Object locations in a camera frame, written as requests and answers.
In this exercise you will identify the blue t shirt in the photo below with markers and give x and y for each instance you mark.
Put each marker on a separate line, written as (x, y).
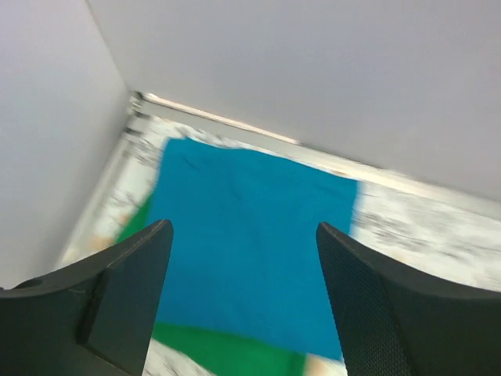
(244, 258)

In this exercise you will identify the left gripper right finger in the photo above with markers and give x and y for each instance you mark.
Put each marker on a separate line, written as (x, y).
(393, 319)

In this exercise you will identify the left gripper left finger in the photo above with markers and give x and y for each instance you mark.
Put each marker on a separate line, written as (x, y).
(93, 317)

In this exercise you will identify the floral table mat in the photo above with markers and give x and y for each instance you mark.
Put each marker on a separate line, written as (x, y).
(428, 233)

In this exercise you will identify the folded green t shirt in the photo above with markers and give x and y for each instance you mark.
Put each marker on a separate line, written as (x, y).
(182, 350)

